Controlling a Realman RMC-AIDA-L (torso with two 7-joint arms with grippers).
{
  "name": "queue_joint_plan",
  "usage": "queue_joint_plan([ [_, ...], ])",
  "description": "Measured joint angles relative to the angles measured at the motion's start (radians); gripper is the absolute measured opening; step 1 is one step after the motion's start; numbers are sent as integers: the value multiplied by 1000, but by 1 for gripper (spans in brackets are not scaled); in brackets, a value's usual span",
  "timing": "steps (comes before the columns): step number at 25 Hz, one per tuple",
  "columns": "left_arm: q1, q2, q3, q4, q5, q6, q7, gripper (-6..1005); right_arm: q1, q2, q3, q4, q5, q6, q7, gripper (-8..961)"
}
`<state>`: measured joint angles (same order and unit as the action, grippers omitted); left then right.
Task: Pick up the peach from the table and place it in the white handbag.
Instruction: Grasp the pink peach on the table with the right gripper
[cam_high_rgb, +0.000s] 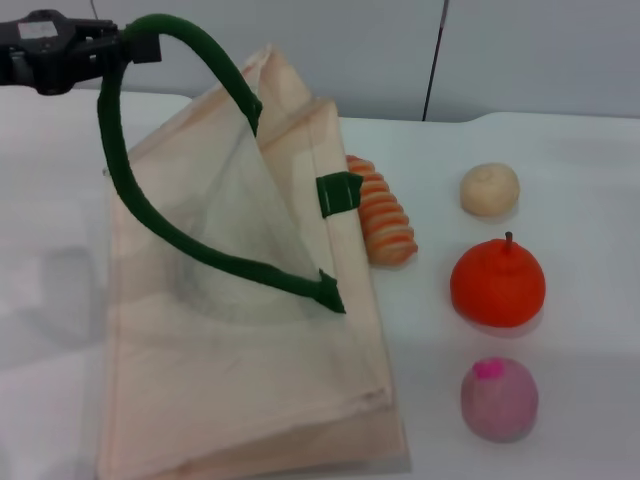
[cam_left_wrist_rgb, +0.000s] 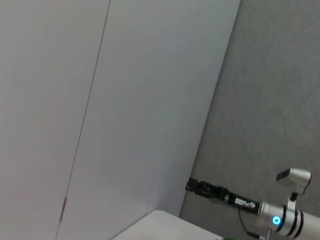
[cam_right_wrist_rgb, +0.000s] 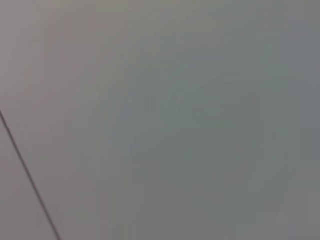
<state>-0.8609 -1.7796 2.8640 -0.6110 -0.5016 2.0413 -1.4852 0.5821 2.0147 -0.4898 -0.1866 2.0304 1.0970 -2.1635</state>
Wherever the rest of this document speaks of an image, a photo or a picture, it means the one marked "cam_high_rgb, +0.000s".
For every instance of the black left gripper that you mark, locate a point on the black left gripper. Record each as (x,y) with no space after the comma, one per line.
(50,55)

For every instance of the pink peach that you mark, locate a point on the pink peach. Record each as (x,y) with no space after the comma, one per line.
(500,405)

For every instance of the thin dark rod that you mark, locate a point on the thin dark rod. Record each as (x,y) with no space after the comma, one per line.
(93,6)

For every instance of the black thin pole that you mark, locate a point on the black thin pole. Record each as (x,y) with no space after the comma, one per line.
(434,65)

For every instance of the orange striped bread loaf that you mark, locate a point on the orange striped bread loaf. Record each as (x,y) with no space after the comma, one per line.
(387,220)

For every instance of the cream round bun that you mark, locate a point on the cream round bun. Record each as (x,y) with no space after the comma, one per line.
(490,190)

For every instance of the orange fruit with stem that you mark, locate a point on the orange fruit with stem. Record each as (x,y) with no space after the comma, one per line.
(497,287)

